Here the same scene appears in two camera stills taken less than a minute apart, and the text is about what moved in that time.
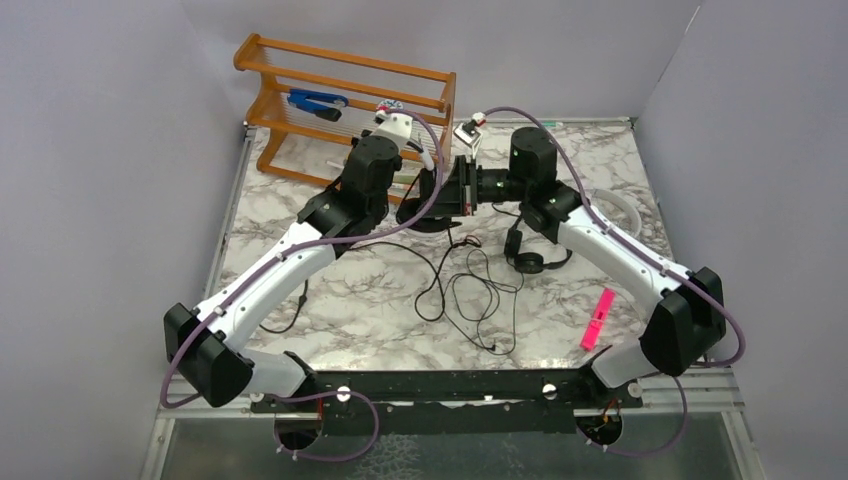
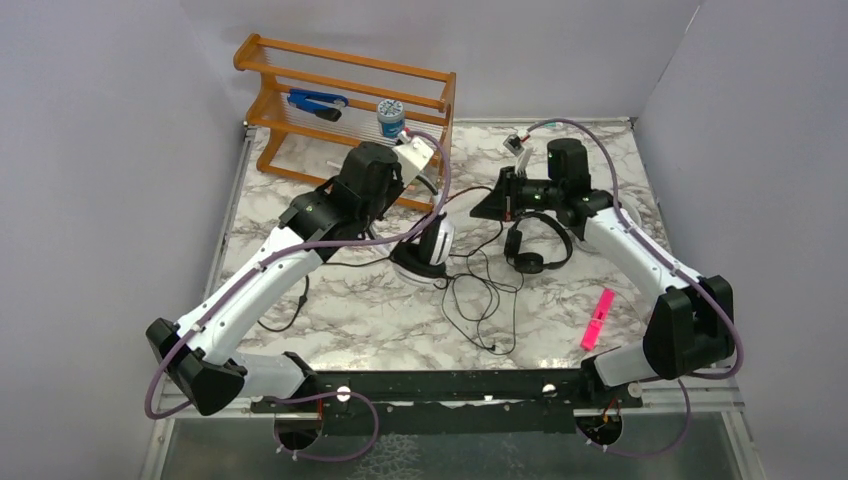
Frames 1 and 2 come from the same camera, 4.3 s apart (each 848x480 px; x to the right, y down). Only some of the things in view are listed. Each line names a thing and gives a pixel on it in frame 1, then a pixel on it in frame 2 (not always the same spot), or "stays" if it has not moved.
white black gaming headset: [421, 214] to [424, 262]
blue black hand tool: [319, 104] stays
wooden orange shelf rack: [309, 105] stays
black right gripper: [454, 201] to [501, 204]
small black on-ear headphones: [529, 262] stays
